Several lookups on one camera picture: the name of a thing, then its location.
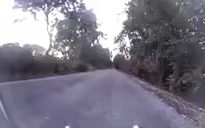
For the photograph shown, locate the row of trees and bushes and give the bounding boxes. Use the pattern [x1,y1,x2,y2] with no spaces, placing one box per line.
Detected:
[0,0,113,84]

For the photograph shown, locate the grey asphalt road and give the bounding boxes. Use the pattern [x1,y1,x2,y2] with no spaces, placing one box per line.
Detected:
[0,68,199,128]

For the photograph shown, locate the leaf-strewn dirt verge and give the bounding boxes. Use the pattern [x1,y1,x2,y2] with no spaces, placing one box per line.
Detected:
[124,71,205,128]

